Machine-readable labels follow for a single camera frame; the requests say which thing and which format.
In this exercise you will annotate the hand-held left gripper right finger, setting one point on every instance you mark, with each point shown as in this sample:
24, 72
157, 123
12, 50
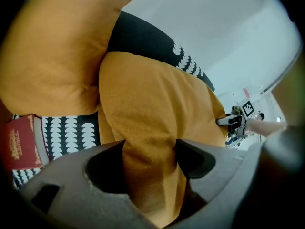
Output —
226, 175

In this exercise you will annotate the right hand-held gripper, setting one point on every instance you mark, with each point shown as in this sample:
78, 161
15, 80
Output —
247, 108

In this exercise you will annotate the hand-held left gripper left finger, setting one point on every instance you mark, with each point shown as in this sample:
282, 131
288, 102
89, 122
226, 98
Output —
71, 194

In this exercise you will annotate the orange cushion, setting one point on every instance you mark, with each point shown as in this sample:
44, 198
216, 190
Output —
152, 104
54, 51

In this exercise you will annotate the person's right forearm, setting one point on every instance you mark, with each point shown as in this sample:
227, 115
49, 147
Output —
264, 126

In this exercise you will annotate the black white patterned sofa cover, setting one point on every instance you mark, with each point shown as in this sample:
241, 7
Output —
140, 37

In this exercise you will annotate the white bag with red label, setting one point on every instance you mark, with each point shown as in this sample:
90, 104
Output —
247, 93

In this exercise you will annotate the red book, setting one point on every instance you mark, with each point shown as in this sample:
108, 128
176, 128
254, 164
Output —
21, 144

